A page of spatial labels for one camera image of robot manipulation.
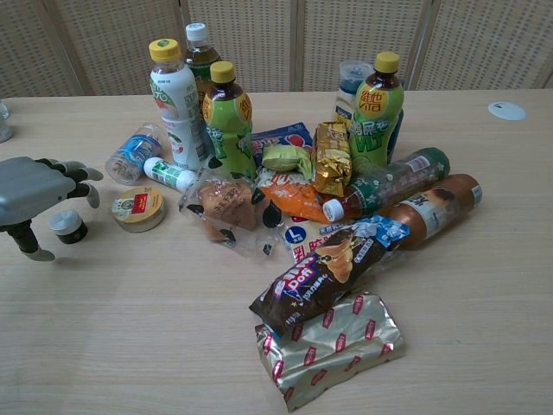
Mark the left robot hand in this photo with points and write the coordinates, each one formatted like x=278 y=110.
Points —
x=30 y=186

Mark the small black jelly cup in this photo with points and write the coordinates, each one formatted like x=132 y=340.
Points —
x=69 y=227

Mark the clear glass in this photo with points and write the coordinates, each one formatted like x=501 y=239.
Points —
x=3 y=125

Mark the clear plastic jar blue label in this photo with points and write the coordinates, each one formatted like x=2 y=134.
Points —
x=131 y=151

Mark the round gold lidded tin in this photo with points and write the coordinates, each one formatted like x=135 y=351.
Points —
x=138 y=209

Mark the small white green tube bottle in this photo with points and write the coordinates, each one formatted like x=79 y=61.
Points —
x=167 y=173

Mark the white drink bottle yellow cap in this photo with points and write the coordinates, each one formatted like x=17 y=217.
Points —
x=175 y=108

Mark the clear bag with bread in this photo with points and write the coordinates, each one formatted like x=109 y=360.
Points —
x=229 y=205

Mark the green tea bottle yellow cap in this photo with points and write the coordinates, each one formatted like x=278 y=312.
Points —
x=228 y=125
x=373 y=121

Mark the tea bottle white cap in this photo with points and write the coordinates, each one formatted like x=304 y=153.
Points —
x=199 y=54

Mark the green wrapped snack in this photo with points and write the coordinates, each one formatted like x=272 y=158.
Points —
x=281 y=157

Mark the blue snack packet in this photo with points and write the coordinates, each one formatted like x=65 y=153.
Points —
x=281 y=136

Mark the orange snack packet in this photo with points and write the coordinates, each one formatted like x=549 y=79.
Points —
x=294 y=196

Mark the wooden perforated folding screen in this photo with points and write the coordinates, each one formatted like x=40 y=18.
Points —
x=276 y=39

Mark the brown chips packet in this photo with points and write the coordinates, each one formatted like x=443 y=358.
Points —
x=328 y=272

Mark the blue capped white bottle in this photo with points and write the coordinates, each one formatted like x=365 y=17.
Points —
x=347 y=93

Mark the gold foil red print packet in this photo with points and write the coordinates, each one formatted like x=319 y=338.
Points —
x=341 y=350

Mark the green labelled bottle white cap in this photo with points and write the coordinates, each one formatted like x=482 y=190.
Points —
x=389 y=179

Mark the brown coffee bottle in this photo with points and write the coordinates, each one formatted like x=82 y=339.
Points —
x=432 y=212

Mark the grey round table grommet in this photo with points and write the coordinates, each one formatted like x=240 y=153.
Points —
x=506 y=111

